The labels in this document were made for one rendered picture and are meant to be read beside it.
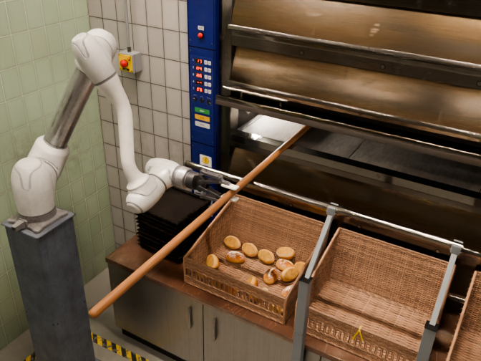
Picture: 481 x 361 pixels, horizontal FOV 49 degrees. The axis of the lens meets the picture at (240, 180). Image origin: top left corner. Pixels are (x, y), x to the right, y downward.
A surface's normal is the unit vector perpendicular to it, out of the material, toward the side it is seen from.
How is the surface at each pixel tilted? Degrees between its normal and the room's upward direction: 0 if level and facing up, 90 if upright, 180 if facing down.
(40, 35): 90
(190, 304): 90
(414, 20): 70
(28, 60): 90
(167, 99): 90
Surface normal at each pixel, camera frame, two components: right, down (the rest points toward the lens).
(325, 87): -0.47, 0.09
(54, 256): 0.88, 0.25
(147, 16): -0.51, 0.41
